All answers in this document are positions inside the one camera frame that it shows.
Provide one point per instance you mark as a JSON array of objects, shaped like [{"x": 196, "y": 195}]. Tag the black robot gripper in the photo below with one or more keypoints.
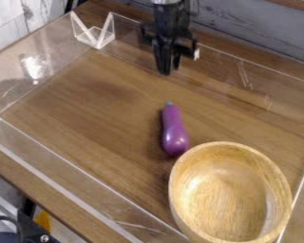
[{"x": 168, "y": 34}]

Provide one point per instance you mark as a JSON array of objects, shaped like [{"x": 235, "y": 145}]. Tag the purple toy eggplant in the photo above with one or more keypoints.
[{"x": 175, "y": 136}]

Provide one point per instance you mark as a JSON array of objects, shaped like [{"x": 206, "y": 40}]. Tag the brown wooden bowl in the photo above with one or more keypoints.
[{"x": 228, "y": 194}]

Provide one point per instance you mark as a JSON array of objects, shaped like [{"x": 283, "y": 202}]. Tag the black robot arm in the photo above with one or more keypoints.
[{"x": 168, "y": 34}]

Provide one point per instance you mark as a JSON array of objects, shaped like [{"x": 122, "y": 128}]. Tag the clear acrylic corner bracket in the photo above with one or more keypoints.
[{"x": 95, "y": 37}]

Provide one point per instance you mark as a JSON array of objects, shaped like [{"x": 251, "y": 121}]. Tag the clear acrylic tray wall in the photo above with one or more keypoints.
[{"x": 81, "y": 125}]

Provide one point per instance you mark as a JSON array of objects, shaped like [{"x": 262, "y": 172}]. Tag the black clamp with cable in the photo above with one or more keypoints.
[{"x": 28, "y": 233}]

